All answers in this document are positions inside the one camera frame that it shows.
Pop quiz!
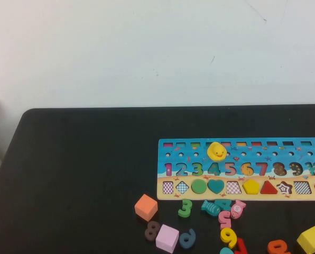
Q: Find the lilac square block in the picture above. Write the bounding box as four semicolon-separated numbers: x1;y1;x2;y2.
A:
155;224;180;253

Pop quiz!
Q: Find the yellow number nine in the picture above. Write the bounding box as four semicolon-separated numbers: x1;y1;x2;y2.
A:
220;227;238;249

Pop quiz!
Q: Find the green circle piece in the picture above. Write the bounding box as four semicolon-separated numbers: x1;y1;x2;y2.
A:
191;178;208;195

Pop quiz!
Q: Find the yellow square block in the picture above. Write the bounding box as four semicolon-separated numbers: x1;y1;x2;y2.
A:
297;225;315;252

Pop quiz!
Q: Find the green number three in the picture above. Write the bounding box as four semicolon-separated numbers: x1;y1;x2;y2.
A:
178;199;193;219

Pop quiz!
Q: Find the yellow pentagon piece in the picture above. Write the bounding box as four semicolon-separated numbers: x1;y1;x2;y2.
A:
242;179;261;195

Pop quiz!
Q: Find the orange square block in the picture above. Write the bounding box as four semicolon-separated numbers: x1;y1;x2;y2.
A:
134;194;159;222

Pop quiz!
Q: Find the yellow rubber duck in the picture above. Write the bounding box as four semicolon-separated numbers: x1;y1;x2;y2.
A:
206;141;228;162

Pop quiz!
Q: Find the teal number four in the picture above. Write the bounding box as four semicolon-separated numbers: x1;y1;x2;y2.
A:
214;198;232;212

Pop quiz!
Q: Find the colourful wooden puzzle board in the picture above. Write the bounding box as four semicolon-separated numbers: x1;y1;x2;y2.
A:
156;137;315;202

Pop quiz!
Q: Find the orange number zero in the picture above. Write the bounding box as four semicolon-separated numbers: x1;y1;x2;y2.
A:
267;239;291;254

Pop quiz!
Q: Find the teal striped fish piece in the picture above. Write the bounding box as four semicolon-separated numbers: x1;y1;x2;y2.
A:
201;199;221;217

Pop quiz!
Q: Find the dark blue number six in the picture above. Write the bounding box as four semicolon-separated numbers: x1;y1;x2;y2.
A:
179;229;197;250

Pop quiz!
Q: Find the teal heart piece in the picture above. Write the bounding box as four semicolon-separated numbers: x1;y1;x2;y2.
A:
207;179;225;195

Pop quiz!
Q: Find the red number seven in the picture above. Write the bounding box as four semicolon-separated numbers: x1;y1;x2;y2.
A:
234;237;249;254

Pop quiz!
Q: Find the pink fish piece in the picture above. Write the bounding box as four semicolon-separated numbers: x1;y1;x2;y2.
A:
230;199;247;220

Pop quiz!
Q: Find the pink number five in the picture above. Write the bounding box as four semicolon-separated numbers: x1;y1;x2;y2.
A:
217;211;232;230

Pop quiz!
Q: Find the brown number eight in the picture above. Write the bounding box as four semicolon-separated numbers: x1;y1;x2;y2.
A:
144;221;161;241

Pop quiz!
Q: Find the red triangle piece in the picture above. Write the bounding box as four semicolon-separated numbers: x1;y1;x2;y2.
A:
260;180;278;195

